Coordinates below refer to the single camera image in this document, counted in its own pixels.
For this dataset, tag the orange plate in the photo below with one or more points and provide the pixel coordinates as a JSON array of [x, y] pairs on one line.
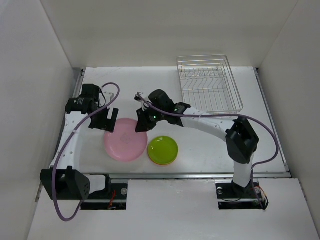
[[162, 160]]

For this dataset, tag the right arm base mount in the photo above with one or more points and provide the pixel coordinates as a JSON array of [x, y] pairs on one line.
[[233, 197]]

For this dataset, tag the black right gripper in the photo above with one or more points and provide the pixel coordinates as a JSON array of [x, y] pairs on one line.
[[143, 123]]

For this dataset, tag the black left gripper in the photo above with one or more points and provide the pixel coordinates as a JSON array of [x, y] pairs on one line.
[[106, 124]]

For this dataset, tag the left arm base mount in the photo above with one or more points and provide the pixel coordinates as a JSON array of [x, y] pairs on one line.
[[106, 193]]

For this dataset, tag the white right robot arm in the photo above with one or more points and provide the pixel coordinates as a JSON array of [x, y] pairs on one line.
[[238, 134]]

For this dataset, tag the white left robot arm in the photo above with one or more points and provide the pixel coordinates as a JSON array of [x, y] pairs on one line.
[[63, 179]]

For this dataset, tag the wire dish rack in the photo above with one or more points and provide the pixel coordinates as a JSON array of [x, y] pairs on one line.
[[208, 84]]

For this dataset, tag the green plate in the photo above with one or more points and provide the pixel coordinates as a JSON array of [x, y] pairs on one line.
[[163, 146]]

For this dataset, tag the pink plate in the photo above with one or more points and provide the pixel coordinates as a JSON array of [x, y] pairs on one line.
[[125, 144]]

